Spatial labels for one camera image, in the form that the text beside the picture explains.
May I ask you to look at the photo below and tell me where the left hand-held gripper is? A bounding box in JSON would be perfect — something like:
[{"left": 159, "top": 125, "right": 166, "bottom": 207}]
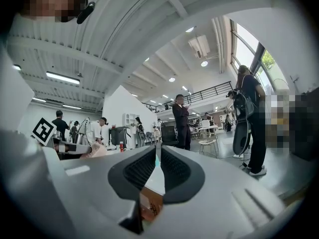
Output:
[{"left": 31, "top": 118, "right": 93, "bottom": 160}]

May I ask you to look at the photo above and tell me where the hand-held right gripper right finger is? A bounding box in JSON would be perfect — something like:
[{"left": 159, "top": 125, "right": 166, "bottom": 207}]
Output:
[{"left": 143, "top": 145, "right": 287, "bottom": 239}]

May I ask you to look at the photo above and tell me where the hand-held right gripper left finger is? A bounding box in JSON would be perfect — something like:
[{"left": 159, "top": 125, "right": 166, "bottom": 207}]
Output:
[{"left": 49, "top": 145, "right": 157, "bottom": 235}]

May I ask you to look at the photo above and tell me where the person's left hand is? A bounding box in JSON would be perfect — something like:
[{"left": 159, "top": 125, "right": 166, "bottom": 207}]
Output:
[{"left": 79, "top": 143, "right": 108, "bottom": 159}]

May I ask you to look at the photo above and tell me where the black monitor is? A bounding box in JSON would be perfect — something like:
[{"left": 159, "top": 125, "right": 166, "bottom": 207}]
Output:
[{"left": 108, "top": 126, "right": 128, "bottom": 149}]

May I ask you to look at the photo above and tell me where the long ceiling tube light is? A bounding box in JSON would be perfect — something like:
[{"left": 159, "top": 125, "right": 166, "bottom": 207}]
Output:
[{"left": 45, "top": 71, "right": 81, "bottom": 85}]

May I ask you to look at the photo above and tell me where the black instrument case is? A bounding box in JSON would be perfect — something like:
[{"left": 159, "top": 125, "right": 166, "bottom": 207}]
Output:
[{"left": 232, "top": 119, "right": 252, "bottom": 156}]

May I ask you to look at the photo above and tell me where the white table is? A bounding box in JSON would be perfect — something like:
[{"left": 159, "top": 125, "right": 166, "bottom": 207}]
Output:
[{"left": 193, "top": 124, "right": 219, "bottom": 139}]

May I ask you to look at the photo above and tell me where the white shelf unit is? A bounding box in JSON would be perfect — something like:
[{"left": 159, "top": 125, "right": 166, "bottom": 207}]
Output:
[{"left": 122, "top": 113, "right": 141, "bottom": 134}]

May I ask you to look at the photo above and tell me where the black office chair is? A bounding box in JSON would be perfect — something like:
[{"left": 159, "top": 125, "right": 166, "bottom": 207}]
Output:
[{"left": 161, "top": 125, "right": 179, "bottom": 148}]

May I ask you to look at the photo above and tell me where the white partition panel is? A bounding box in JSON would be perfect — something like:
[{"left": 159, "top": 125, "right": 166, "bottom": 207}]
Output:
[{"left": 101, "top": 85, "right": 158, "bottom": 148}]

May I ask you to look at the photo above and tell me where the black backpack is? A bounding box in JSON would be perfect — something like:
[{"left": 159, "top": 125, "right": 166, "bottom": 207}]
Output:
[{"left": 233, "top": 90, "right": 257, "bottom": 124}]

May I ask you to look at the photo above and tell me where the black balcony railing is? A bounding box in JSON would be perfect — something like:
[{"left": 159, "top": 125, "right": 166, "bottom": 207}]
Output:
[{"left": 142, "top": 81, "right": 234, "bottom": 114}]

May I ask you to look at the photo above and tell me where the person's head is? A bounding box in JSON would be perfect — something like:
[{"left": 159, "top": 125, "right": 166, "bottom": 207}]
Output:
[{"left": 19, "top": 0, "right": 87, "bottom": 23}]

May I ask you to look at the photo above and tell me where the large window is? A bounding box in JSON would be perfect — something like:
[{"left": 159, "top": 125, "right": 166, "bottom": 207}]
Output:
[{"left": 230, "top": 19, "right": 290, "bottom": 95}]

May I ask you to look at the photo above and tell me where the ceiling air conditioner unit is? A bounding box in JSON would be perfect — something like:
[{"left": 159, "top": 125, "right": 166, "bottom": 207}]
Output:
[{"left": 188, "top": 34, "right": 211, "bottom": 59}]

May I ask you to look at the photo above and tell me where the white wire stool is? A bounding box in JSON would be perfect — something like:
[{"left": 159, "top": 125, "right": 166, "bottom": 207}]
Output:
[{"left": 198, "top": 133, "right": 220, "bottom": 158}]

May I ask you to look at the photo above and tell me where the black head-worn camera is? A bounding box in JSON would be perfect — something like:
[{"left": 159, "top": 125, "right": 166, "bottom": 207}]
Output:
[{"left": 76, "top": 1, "right": 96, "bottom": 25}]

